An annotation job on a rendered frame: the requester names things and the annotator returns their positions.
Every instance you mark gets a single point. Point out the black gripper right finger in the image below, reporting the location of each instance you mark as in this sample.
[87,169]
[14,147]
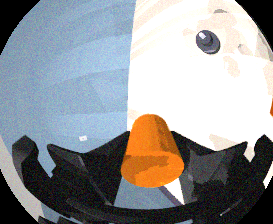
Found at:
[201,164]

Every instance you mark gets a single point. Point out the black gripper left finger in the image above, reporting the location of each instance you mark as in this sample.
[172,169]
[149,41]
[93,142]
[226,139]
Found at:
[101,166]

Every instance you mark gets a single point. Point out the orange knob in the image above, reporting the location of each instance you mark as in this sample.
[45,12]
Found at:
[151,157]

